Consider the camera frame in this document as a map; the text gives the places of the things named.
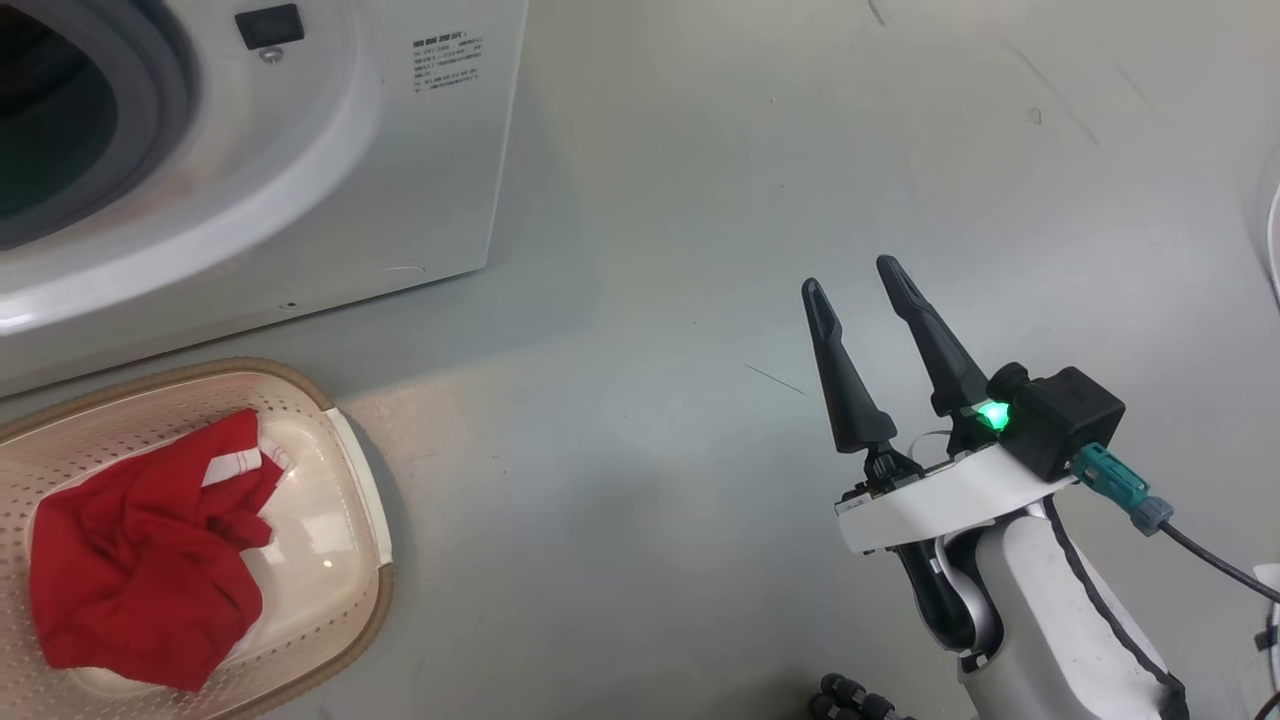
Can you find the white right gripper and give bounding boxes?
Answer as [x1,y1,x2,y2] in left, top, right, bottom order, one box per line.
[800,254,1076,556]

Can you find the red garment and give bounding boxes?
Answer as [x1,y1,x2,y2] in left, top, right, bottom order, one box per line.
[28,408,291,693]

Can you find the cream perforated laundry basket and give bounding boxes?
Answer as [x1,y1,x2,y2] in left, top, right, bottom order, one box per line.
[0,358,396,720]

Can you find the white front-load washing machine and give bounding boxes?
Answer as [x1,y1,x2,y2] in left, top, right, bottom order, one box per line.
[0,0,529,396]

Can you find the black cable with teal connector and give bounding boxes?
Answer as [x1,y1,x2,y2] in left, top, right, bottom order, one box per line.
[1070,443,1280,606]

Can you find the black corrugated cable conduit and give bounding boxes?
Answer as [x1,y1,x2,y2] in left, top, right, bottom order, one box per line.
[808,672,913,720]

